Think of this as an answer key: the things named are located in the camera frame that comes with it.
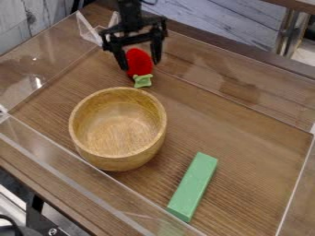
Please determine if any metal table leg background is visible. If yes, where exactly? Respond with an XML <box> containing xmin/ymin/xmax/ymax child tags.
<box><xmin>275</xmin><ymin>9</ymin><xmax>310</xmax><ymax>58</ymax></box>

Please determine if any clear acrylic corner bracket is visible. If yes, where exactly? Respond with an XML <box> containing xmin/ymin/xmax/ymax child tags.
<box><xmin>75</xmin><ymin>11</ymin><xmax>119</xmax><ymax>47</ymax></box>

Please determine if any round wooden bowl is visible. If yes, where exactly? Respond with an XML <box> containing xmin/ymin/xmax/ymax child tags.
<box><xmin>68</xmin><ymin>87</ymin><xmax>167</xmax><ymax>171</ymax></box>

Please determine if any clear acrylic tray wall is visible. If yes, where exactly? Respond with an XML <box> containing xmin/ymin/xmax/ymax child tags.
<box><xmin>0</xmin><ymin>106</ymin><xmax>206</xmax><ymax>236</ymax></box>

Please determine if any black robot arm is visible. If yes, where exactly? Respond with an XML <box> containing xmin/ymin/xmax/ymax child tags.
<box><xmin>99</xmin><ymin>0</ymin><xmax>168</xmax><ymax>71</ymax></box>

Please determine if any red plush strawberry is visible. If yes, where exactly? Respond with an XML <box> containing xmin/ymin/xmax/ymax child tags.
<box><xmin>127</xmin><ymin>48</ymin><xmax>152</xmax><ymax>89</ymax></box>

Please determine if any green rectangular block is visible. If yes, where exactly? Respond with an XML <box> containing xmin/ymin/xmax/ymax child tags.
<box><xmin>166</xmin><ymin>152</ymin><xmax>218</xmax><ymax>223</ymax></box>

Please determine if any black table frame leg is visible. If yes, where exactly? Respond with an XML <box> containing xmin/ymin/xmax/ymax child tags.
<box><xmin>26</xmin><ymin>195</ymin><xmax>71</xmax><ymax>236</ymax></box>

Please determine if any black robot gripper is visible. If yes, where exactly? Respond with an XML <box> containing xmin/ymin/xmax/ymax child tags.
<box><xmin>100</xmin><ymin>16</ymin><xmax>167</xmax><ymax>71</ymax></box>

